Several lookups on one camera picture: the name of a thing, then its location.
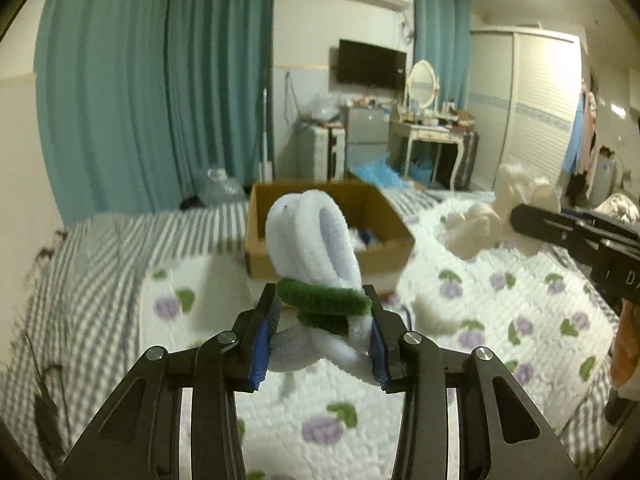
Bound white fluffy plush toy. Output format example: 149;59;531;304
438;164;561;260

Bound blue white plastic packet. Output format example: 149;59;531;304
357;229;381;247

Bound white plush bunny toy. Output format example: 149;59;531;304
265;190;375;385

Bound hanging clothes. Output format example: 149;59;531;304
561;81;599;207

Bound floral white quilt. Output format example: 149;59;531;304
136;198;618;480

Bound grey checkered bedsheet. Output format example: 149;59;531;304
1;188;617;479

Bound white louvered wardrobe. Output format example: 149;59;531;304
465;27;582;191

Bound white dressing table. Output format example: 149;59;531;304
387;110;480;191

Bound brown cardboard box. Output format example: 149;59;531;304
244;180;414;298

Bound white oval vanity mirror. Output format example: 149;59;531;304
405;60;439;110

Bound grey mini fridge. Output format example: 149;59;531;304
345;107;388;170

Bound teal curtain right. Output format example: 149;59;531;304
413;0;471;110

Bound clear water jug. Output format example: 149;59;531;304
195;166;245;207

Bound white suitcase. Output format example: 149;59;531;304
297;124;346;182

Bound clear plastic bag pile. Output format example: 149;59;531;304
305;94;342;124

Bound white upright mop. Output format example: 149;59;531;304
259;87;273;183

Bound teal window curtain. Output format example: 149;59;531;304
35;0;273;225

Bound black cable on bed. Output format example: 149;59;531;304
24;334;72;461

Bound black wall television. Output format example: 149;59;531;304
336;39;407;91

